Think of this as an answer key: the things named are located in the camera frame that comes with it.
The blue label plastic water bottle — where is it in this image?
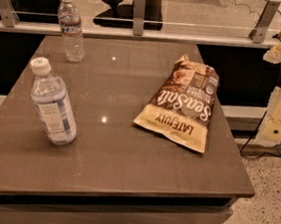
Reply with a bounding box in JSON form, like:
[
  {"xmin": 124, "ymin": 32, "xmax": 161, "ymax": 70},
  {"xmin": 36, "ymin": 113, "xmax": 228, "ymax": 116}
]
[{"xmin": 30, "ymin": 57, "xmax": 77, "ymax": 145}]

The metal railing bracket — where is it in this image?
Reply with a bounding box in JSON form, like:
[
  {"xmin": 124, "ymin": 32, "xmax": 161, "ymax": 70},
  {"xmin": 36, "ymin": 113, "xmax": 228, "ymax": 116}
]
[
  {"xmin": 0, "ymin": 0, "xmax": 20, "ymax": 28},
  {"xmin": 249, "ymin": 0, "xmax": 280, "ymax": 44},
  {"xmin": 133, "ymin": 0, "xmax": 145, "ymax": 36}
]

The black power cable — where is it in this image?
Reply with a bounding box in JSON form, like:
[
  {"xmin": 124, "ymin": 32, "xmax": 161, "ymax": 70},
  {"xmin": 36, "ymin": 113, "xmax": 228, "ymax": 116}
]
[{"xmin": 238, "ymin": 108, "xmax": 281, "ymax": 162}]

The black office chair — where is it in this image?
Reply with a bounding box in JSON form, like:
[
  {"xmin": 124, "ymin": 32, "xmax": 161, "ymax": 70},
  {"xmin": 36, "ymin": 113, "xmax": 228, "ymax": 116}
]
[{"xmin": 93, "ymin": 0, "xmax": 163, "ymax": 31}]

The left metal railing bracket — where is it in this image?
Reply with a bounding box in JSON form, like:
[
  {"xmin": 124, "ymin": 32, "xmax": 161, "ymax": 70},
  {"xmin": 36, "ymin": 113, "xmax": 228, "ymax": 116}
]
[{"xmin": 0, "ymin": 0, "xmax": 20, "ymax": 28}]

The clear plastic water bottle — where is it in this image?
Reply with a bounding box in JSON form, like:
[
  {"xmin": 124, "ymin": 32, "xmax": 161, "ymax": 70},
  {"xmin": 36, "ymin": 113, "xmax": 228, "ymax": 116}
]
[{"xmin": 58, "ymin": 0, "xmax": 85, "ymax": 63}]

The right metal railing bracket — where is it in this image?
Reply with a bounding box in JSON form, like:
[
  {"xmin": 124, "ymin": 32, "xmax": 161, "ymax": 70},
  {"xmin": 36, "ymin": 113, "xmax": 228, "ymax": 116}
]
[{"xmin": 249, "ymin": 0, "xmax": 280, "ymax": 44}]

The brown sea salt chip bag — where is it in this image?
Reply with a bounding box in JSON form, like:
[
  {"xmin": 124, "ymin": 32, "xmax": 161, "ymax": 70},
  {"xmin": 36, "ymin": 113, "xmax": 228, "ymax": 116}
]
[{"xmin": 134, "ymin": 55, "xmax": 219, "ymax": 153}]

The middle metal railing bracket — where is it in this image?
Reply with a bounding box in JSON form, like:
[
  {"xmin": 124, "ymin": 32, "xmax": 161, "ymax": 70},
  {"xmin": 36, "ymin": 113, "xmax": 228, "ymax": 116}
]
[{"xmin": 133, "ymin": 0, "xmax": 145, "ymax": 36}]

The grey cabinet drawer front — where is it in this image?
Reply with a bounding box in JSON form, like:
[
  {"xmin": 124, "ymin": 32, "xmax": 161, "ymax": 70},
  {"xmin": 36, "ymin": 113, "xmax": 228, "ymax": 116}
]
[{"xmin": 0, "ymin": 204, "xmax": 233, "ymax": 224}]

